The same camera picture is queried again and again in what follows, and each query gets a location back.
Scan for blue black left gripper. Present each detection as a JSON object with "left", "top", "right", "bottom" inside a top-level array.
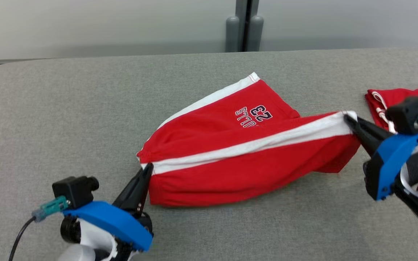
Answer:
[{"left": 62, "top": 163, "right": 154, "bottom": 252}]

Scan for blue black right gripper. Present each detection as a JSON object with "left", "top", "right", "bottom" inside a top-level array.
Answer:
[{"left": 343, "top": 115, "right": 418, "bottom": 201}]

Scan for red shorts white stripe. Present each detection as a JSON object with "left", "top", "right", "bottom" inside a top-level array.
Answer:
[{"left": 136, "top": 72, "right": 362, "bottom": 208}]

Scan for grey metal partition post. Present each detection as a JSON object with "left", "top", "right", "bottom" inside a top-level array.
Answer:
[{"left": 225, "top": 0, "right": 264, "bottom": 53}]

